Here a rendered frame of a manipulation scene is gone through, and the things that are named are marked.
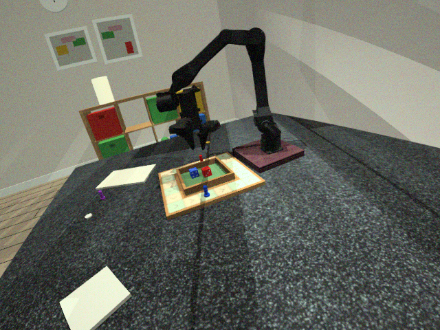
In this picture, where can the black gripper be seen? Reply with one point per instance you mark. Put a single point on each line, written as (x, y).
(204, 129)

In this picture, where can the blue pawn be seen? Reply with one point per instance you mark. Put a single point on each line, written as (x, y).
(207, 194)

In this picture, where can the red die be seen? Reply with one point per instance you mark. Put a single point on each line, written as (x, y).
(206, 171)

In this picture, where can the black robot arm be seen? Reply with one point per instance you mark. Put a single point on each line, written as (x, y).
(254, 40)

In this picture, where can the blue die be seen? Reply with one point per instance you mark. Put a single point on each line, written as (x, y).
(193, 172)

